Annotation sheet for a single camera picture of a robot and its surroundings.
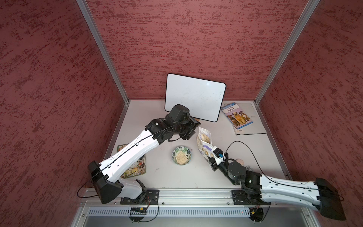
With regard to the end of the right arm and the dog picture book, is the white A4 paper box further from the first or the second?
the end of the right arm

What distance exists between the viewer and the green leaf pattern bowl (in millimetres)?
869

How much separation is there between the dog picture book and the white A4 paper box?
0.01 meters

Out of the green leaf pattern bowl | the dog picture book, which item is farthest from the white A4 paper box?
the green leaf pattern bowl

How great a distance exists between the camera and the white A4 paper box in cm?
102

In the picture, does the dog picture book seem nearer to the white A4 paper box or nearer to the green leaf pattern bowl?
the white A4 paper box

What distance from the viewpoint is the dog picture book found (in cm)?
105

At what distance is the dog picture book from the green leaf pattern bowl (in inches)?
16.4

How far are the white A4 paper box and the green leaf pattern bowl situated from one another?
40 centimetres
